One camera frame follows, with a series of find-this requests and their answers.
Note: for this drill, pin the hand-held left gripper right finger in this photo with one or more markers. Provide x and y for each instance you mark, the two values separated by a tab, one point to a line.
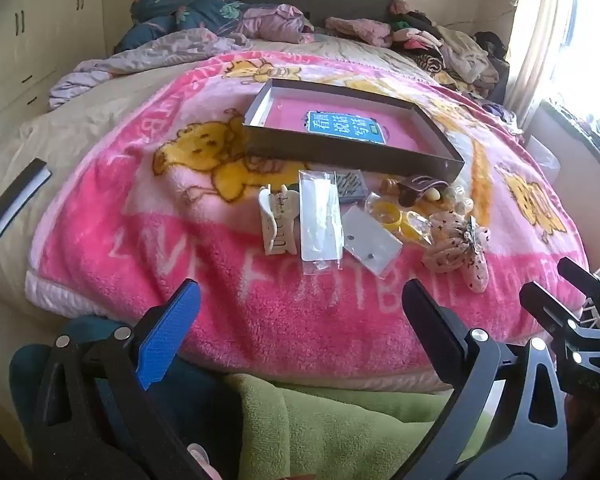
430	322

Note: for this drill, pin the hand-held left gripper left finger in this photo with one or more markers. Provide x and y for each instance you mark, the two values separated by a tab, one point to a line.
170	332

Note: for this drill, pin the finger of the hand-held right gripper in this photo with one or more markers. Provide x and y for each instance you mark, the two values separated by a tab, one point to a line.
545	305
582	275

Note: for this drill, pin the dotted fabric bow hair clip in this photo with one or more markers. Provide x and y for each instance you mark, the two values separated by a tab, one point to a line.
450	247

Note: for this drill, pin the small clear earring bag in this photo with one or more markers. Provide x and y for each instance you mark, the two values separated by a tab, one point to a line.
370	240

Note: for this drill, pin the cream oval bead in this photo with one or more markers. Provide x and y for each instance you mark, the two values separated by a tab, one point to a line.
433	195

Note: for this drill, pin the brown hair clip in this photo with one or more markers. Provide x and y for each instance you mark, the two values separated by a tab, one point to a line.
415	190

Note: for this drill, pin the clear bag of hair clips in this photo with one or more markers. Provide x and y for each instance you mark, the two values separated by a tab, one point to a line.
320	225

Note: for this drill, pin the cream hair claw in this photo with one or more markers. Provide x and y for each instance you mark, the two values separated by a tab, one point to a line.
277	225

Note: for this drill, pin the grey cardboard box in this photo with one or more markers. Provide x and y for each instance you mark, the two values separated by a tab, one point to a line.
350	152

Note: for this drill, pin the pink cartoon printed blanket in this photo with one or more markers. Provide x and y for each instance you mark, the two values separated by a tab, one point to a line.
330	310

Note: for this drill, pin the white plastic bag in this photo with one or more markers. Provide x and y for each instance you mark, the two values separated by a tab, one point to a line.
545	155

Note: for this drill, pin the green fleece cloth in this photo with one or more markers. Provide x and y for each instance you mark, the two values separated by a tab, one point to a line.
330	435

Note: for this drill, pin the black and white notebook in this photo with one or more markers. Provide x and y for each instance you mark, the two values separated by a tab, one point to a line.
15	200

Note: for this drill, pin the window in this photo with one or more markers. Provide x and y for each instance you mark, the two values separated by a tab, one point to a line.
595	50

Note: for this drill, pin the cream curtain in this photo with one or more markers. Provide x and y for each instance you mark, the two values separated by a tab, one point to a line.
540	35

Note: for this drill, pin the pile of clothes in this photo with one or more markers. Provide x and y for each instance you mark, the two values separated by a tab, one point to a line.
455	55

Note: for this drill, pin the lilac duvet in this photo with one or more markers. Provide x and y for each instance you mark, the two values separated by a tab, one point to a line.
145	55

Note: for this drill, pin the pink fluffy clothes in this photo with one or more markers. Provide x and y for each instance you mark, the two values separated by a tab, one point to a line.
360	30

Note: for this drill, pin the cream wardrobe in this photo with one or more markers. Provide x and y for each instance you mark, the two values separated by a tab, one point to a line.
40	35

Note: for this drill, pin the purple pink garment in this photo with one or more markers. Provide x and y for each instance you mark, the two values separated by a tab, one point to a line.
275	22

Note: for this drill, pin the dark floral quilt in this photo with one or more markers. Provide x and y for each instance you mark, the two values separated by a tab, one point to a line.
180	5

